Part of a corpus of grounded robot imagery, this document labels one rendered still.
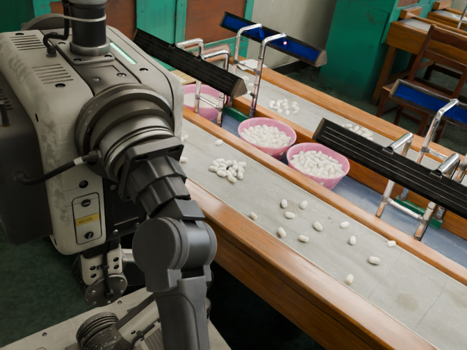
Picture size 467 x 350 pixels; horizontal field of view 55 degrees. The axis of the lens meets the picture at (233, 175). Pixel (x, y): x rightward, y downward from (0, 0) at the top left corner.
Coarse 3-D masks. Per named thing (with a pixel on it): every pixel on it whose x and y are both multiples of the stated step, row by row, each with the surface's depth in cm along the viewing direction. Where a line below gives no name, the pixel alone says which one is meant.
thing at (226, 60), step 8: (184, 40) 185; (192, 40) 187; (200, 40) 190; (200, 48) 193; (200, 56) 173; (208, 56) 176; (216, 56) 180; (224, 56) 185; (224, 64) 187; (200, 88) 205; (200, 96) 206; (224, 96) 195
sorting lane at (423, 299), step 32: (192, 128) 203; (192, 160) 182; (224, 160) 185; (224, 192) 167; (256, 192) 170; (288, 192) 172; (256, 224) 155; (288, 224) 157; (320, 224) 159; (352, 224) 161; (320, 256) 146; (352, 256) 148; (384, 256) 149; (352, 288) 136; (384, 288) 138; (416, 288) 139; (448, 288) 141; (416, 320) 129; (448, 320) 131
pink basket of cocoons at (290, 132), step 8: (248, 120) 210; (256, 120) 212; (264, 120) 213; (272, 120) 213; (240, 128) 205; (248, 128) 211; (280, 128) 212; (288, 128) 209; (240, 136) 197; (288, 136) 209; (256, 144) 192; (288, 144) 195; (272, 152) 195; (280, 152) 197
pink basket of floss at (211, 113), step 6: (192, 84) 234; (186, 90) 233; (192, 90) 235; (204, 90) 236; (216, 90) 233; (216, 96) 234; (192, 108) 215; (204, 108) 214; (210, 108) 215; (204, 114) 218; (210, 114) 220; (216, 114) 223; (210, 120) 224
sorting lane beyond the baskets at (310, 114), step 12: (240, 72) 262; (264, 84) 252; (264, 96) 240; (276, 96) 241; (288, 96) 243; (288, 108) 231; (300, 108) 233; (312, 108) 234; (324, 108) 235; (300, 120) 222; (312, 120) 223; (336, 120) 226; (348, 120) 228; (372, 132) 221; (384, 144) 212; (408, 156) 205; (432, 168) 199
